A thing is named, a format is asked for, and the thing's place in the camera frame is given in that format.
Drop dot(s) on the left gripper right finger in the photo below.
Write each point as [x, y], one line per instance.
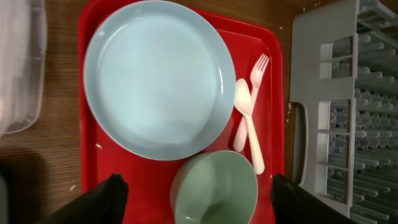
[294, 205]

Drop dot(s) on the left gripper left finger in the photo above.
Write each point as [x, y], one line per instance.
[105, 203]

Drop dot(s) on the green bowl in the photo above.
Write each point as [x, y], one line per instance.
[214, 187]

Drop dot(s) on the white plastic spoon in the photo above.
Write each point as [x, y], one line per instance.
[244, 105]

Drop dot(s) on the large light blue plate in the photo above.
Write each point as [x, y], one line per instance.
[159, 80]

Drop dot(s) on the white plastic fork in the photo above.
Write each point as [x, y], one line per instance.
[256, 76]

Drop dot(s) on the grey dishwasher rack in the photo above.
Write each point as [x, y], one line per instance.
[344, 77]

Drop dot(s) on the clear plastic waste bin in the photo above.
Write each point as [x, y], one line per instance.
[23, 54]

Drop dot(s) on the red serving tray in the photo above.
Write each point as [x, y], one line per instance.
[149, 181]

